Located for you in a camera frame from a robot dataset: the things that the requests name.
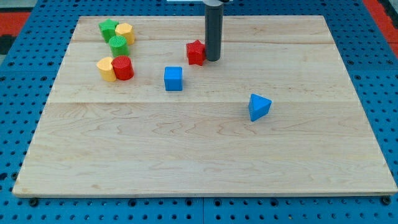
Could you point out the green star block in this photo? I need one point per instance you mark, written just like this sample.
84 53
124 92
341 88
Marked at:
107 29

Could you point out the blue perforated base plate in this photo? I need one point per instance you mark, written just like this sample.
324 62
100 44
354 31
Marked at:
31 65

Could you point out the yellow hexagon block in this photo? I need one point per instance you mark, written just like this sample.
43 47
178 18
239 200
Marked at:
127 31

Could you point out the wooden board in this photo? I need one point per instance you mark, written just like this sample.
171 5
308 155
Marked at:
134 139

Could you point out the green circle block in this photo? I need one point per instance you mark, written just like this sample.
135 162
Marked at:
118 45

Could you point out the blue cube block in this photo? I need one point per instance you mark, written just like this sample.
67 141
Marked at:
173 78

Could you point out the blue triangle block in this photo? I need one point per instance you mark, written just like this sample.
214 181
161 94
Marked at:
258 106

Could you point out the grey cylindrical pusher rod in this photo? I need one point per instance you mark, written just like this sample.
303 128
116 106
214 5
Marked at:
213 29

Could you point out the red star block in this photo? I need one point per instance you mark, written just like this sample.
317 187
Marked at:
195 52

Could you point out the red cylinder block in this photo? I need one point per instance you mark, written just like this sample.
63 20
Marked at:
122 67

